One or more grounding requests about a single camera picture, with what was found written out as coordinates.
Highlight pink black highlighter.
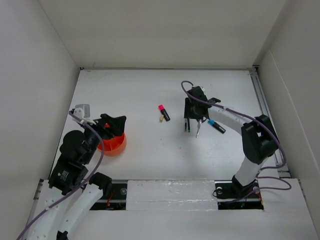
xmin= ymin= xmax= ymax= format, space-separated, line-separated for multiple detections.
xmin=158 ymin=104 xmax=171 ymax=122

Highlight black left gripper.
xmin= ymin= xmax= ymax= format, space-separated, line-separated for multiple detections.
xmin=80 ymin=113 xmax=126 ymax=165

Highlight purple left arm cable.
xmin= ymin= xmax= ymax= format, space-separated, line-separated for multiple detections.
xmin=16 ymin=111 xmax=105 ymax=240

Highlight blue black highlighter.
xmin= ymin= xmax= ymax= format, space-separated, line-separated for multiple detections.
xmin=207 ymin=119 xmax=226 ymax=134

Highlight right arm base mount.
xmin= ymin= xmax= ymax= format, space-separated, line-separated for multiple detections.
xmin=212 ymin=182 xmax=264 ymax=210

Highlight black handled scissors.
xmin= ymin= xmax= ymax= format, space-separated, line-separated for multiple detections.
xmin=195 ymin=118 xmax=207 ymax=138

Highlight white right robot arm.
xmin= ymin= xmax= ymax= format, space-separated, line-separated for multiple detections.
xmin=182 ymin=86 xmax=280 ymax=197

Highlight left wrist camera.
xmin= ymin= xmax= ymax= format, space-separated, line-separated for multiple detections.
xmin=71 ymin=104 xmax=96 ymax=125

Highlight orange round divided container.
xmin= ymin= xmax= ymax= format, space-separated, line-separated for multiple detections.
xmin=103 ymin=133 xmax=127 ymax=157

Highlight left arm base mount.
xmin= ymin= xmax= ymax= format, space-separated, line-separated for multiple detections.
xmin=90 ymin=181 xmax=128 ymax=211

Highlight aluminium rail right side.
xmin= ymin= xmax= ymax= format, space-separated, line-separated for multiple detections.
xmin=250 ymin=65 xmax=285 ymax=155

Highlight green black pen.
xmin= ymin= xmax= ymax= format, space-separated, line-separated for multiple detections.
xmin=184 ymin=118 xmax=191 ymax=133

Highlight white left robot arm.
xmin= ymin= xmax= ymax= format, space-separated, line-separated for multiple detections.
xmin=25 ymin=109 xmax=127 ymax=240

